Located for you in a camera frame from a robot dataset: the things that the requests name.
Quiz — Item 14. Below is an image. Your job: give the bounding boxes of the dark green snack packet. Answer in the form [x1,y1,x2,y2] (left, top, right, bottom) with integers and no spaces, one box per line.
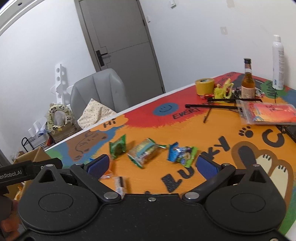
[109,135,126,159]

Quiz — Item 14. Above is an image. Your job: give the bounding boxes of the yellow hair claw clip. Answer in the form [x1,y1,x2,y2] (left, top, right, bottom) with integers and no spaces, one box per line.
[214,78,234,99]

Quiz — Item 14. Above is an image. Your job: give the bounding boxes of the colourful cartoon table mat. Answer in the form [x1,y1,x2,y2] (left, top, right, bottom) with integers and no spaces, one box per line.
[46,84,295,240]

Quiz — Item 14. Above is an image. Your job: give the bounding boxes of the yellow tape roll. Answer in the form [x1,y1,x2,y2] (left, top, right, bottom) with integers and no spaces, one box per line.
[195,78,215,96]

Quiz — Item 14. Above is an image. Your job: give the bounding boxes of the SF cardboard box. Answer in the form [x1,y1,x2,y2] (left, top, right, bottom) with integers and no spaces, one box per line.
[50,123,82,144]

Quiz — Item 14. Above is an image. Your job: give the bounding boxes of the grey door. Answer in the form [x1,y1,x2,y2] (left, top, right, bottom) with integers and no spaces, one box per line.
[75,1,164,94]

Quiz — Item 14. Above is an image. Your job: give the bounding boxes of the red packet in plastic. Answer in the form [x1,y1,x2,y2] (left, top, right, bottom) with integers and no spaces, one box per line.
[236,100,295,125]

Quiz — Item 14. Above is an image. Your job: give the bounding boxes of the panda pattern toilet seat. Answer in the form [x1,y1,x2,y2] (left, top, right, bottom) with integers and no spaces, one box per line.
[47,103,74,132]

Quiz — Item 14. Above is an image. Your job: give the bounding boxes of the open cardboard box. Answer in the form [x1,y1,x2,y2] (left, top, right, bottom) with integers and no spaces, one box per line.
[13,147,50,201]

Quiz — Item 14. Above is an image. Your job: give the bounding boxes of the black sticks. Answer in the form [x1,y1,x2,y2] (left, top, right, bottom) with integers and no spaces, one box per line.
[185,98,262,123]

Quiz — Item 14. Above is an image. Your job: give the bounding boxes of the small white candy wrapper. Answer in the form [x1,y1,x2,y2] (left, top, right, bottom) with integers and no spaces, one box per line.
[113,176,127,198]

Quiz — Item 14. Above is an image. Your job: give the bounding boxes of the white perforated rack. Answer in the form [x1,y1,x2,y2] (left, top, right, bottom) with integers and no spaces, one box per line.
[50,63,73,106]

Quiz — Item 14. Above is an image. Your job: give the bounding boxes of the amber glass bottle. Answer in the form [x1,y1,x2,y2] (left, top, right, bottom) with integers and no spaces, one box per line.
[241,58,255,99]

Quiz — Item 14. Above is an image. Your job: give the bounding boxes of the blue green snack packet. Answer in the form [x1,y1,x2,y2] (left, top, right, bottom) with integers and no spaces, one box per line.
[176,146,198,168]

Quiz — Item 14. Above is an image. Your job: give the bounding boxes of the black door handle lock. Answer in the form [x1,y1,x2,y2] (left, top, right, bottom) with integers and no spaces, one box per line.
[95,50,108,67]

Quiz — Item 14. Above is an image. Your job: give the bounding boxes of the grey upholstered chair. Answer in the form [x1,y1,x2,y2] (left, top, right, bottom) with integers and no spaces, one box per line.
[70,68,130,119]

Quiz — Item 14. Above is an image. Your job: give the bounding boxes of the operator hand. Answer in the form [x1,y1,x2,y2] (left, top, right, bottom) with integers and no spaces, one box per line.
[1,200,20,232]

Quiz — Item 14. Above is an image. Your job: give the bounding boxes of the white spray bottle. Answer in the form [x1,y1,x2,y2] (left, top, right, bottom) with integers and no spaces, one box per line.
[273,35,285,90]

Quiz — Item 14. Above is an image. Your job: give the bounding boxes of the dotted cream pillow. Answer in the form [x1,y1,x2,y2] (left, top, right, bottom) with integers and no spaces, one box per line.
[77,99,116,129]

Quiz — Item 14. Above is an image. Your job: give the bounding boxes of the black shoe rack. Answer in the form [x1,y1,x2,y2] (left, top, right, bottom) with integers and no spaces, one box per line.
[21,135,49,153]

